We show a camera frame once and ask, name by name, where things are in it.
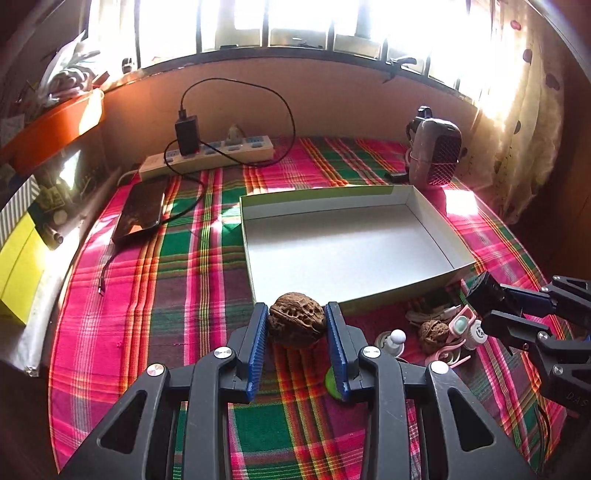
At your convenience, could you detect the black charger cable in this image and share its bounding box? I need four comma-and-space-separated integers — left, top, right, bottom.
96, 77, 298, 296

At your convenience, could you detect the orange shelf tray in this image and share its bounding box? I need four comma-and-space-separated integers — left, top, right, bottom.
1, 89, 104, 175

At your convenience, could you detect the small white knob bottle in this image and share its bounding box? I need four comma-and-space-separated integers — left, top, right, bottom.
375, 329, 407, 358

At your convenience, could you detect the pink clip holder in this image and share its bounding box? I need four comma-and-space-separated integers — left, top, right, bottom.
424, 340, 472, 369

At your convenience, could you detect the grey portable heater fan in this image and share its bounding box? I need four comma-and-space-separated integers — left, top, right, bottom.
405, 106, 463, 190

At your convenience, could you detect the yellow box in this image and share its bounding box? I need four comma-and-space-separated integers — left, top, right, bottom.
0, 214, 50, 327

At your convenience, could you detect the cream dotted curtain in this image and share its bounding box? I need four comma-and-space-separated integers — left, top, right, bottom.
457, 1, 568, 224

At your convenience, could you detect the green cardboard box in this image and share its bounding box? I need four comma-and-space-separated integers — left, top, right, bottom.
239, 185, 476, 312

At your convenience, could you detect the plaid bed cloth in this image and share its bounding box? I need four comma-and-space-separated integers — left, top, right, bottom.
49, 138, 567, 479

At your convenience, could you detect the white plug on strip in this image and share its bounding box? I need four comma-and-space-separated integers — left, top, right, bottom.
225, 124, 245, 145

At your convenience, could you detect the striped box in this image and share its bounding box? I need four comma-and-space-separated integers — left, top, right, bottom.
0, 175, 40, 246

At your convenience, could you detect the beige power strip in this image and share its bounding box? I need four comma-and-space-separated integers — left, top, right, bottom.
138, 136, 274, 181

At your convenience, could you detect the black smartphone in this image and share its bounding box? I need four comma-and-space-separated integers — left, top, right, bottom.
111, 178, 168, 246

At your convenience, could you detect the brown walnut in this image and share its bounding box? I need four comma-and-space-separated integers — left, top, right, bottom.
266, 292, 327, 349
418, 320, 450, 355

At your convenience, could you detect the black charger adapter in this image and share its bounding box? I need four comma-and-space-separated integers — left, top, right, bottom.
174, 108, 200, 156

